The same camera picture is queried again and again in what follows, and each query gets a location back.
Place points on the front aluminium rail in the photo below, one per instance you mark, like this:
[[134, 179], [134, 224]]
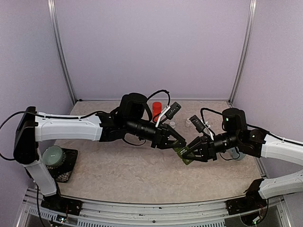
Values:
[[198, 214]]

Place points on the small white pill bottle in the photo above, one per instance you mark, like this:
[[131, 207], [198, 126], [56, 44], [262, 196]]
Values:
[[172, 124]]

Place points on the green pill organizer box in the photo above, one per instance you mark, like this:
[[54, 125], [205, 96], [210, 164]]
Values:
[[180, 152]]

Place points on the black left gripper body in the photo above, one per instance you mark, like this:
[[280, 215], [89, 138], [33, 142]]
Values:
[[161, 132]]

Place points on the aluminium frame post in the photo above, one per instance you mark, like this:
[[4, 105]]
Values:
[[244, 50], [59, 46]]

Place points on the left aluminium frame post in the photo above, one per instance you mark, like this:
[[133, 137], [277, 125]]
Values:
[[59, 46]]

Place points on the light blue mug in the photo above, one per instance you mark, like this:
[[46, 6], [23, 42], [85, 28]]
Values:
[[237, 155]]

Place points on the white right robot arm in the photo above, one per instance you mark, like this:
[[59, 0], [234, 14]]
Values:
[[253, 141]]

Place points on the right aluminium frame post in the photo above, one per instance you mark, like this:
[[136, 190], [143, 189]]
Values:
[[244, 50]]

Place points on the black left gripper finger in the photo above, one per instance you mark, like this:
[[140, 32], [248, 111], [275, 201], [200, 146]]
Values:
[[165, 143], [174, 135]]

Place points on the red cylindrical can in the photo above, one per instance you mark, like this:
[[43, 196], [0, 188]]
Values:
[[156, 110]]

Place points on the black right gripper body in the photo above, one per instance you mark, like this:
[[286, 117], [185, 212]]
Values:
[[210, 148]]

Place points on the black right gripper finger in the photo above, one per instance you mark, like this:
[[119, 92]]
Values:
[[200, 155], [200, 142]]

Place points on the black square tray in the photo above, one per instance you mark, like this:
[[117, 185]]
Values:
[[63, 171]]

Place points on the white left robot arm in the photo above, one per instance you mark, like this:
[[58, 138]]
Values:
[[133, 116]]

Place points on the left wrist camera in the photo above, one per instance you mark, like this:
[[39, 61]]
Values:
[[168, 112]]

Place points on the green ceramic bowl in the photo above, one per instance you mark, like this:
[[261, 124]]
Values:
[[53, 156]]

